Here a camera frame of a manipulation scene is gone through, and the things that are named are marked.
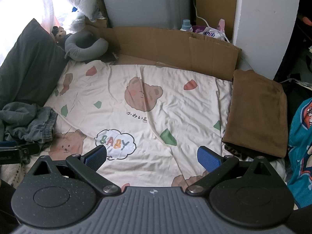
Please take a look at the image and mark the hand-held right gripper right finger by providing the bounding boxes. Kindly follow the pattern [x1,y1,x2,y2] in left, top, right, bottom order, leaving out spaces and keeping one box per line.
[186,146,271,195]

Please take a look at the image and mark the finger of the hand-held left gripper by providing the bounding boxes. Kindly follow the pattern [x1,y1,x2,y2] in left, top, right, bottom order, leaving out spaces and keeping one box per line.
[0,140,18,149]
[0,143,41,156]

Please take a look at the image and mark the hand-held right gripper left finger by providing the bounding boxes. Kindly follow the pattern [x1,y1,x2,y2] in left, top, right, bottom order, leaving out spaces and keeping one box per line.
[32,145,121,195]

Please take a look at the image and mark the blue denim pants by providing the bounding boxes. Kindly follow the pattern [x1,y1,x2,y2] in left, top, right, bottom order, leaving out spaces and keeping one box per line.
[0,102,58,149]

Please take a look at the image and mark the dark leopard print cloth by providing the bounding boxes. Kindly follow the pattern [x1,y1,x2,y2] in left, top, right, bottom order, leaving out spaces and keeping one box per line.
[224,144,259,160]

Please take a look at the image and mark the cream bear printed bedsheet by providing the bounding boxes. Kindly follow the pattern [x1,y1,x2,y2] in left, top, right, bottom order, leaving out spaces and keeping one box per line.
[7,60,287,193]

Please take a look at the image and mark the brown folded cloth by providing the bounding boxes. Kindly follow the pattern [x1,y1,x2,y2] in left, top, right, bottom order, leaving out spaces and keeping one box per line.
[222,69,289,158]

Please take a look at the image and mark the dark grey cushion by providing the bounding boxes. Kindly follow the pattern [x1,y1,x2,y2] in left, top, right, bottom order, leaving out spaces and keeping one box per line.
[0,18,67,103]

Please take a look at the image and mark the teal printed garment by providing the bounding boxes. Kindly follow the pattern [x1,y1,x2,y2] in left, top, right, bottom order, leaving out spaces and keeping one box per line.
[287,97,312,209]

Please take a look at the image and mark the small black object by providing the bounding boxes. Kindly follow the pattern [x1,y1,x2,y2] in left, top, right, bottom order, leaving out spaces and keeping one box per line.
[99,52,118,63]

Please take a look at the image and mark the grey neck pillow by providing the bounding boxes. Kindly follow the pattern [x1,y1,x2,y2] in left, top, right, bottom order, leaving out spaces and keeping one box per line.
[65,31,109,61]

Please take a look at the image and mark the small plush doll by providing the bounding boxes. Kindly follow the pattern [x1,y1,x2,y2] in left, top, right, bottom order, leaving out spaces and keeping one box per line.
[51,26,74,44]

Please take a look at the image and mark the purple white packet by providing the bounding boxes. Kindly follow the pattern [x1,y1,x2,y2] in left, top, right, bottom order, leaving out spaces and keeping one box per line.
[191,25,226,41]

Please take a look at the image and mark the white sheer curtain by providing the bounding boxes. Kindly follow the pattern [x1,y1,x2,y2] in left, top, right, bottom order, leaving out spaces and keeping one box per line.
[0,0,58,64]

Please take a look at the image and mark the crumpled plastic bag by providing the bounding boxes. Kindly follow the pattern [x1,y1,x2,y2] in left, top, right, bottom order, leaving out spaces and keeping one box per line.
[57,5,86,31]

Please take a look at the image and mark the blue capped bottle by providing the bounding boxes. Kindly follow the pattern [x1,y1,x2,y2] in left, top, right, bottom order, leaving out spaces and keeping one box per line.
[180,19,193,32]

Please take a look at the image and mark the white cabinet panel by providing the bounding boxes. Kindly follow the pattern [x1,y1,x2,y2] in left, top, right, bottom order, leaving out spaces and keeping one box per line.
[231,0,301,80]

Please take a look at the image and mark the tall cardboard box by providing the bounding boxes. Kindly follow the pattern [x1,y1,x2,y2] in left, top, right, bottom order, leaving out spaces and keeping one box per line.
[195,0,238,33]

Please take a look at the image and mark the white cable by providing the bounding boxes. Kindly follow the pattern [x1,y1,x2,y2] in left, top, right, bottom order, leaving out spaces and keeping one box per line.
[193,0,232,43]

